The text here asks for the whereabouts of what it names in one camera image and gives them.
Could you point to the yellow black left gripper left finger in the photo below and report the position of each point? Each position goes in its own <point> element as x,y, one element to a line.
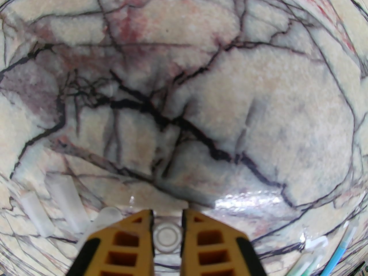
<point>143,240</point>

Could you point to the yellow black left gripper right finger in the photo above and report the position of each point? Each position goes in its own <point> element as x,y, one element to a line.
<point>189,240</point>

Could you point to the clear pen cap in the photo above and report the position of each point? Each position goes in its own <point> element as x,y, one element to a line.
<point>166,236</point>
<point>67,203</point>
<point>36,214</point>
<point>106,216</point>

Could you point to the green marker pen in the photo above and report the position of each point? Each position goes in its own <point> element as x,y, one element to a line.
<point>304,266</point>

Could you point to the blue marker pen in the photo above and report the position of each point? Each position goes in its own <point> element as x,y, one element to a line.
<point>340,247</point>

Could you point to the small clear plastic piece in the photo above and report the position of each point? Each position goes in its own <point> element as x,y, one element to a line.
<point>314,243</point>

